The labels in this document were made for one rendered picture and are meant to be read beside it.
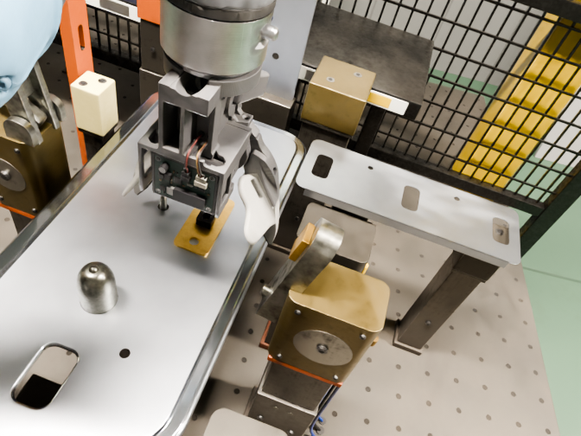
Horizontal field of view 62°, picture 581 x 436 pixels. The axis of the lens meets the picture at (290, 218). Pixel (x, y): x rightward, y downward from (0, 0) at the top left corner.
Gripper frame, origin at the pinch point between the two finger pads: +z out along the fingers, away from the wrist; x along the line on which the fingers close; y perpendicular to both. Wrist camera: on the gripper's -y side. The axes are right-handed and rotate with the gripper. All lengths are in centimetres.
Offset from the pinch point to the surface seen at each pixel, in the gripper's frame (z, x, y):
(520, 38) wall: 70, 85, -260
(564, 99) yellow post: 2, 47, -58
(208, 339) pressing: 1.9, 5.7, 12.2
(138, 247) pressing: 1.6, -4.6, 5.9
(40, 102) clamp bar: -5.9, -18.9, -1.1
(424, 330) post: 24.8, 33.4, -13.5
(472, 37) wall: 77, 59, -256
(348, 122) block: -0.6, 10.7, -23.6
